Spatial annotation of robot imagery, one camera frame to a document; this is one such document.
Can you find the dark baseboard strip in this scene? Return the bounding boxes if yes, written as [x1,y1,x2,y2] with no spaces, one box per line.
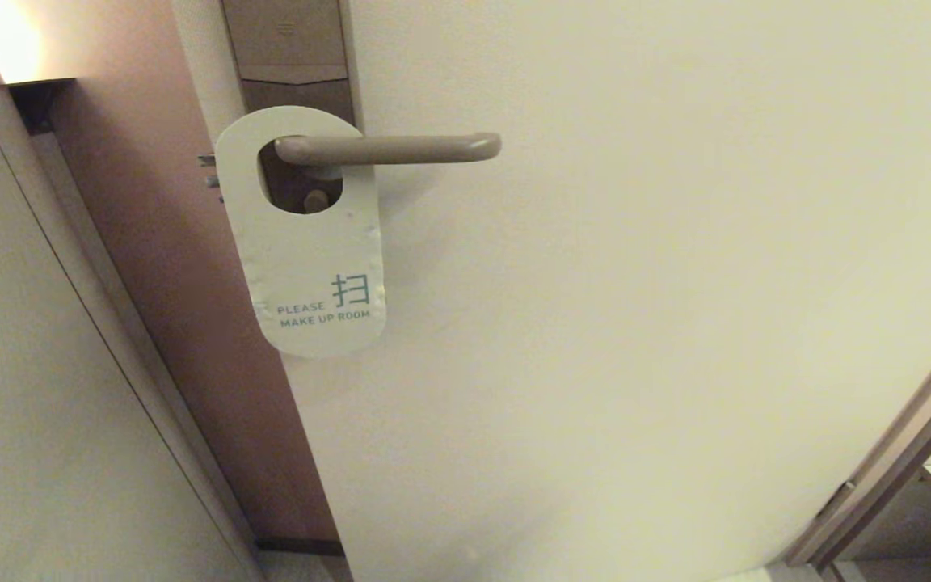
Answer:
[255,536,347,557]

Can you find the beige open shelf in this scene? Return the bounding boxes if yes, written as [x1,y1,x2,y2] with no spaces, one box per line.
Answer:
[833,465,931,582]

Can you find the beige metal door handle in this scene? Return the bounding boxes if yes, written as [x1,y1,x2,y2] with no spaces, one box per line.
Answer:
[274,133,503,167]

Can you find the metal frame hinge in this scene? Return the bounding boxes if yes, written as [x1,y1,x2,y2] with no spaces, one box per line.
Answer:
[817,481,858,522]

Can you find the brown metal lock plate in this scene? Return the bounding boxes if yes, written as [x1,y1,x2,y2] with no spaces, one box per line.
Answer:
[219,0,365,215]

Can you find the cream white door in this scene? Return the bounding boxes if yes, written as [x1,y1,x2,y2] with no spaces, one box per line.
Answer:
[171,0,931,582]

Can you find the blue do-not-disturb door hanger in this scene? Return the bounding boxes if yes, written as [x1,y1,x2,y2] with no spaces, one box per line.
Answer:
[214,106,388,359]

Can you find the brown door frame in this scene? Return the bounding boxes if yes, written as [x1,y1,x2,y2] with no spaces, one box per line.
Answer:
[785,303,931,571]

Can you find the glowing wall lamp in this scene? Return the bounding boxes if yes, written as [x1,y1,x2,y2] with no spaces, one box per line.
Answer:
[0,77,77,135]

